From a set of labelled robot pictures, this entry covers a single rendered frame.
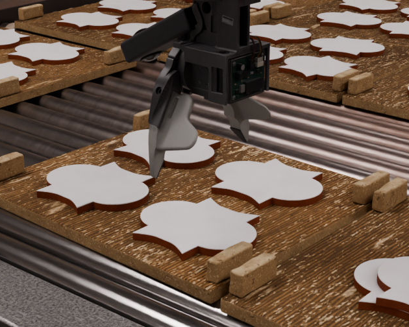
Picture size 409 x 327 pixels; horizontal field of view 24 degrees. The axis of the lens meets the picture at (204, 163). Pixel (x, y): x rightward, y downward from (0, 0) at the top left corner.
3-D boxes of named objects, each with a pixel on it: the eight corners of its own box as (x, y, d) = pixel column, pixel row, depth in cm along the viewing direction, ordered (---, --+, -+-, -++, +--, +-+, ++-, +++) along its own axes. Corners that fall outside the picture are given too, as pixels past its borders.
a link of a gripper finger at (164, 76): (150, 121, 96) (184, 44, 97) (139, 118, 97) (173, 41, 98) (176, 137, 100) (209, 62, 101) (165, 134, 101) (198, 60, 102)
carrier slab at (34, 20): (150, 60, 182) (150, 38, 180) (14, 28, 207) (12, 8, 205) (260, 28, 207) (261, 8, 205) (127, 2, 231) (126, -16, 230)
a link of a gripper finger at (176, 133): (169, 180, 94) (206, 96, 95) (128, 165, 98) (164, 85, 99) (187, 189, 97) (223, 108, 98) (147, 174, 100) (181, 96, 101)
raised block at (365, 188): (363, 207, 115) (364, 186, 114) (350, 202, 116) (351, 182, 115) (389, 192, 119) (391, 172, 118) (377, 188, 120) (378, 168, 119)
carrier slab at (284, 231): (210, 305, 96) (210, 291, 96) (-27, 196, 122) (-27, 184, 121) (394, 201, 120) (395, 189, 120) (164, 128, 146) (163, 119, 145)
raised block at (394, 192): (383, 215, 113) (384, 193, 112) (369, 210, 114) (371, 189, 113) (408, 199, 117) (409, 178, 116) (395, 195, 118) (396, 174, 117)
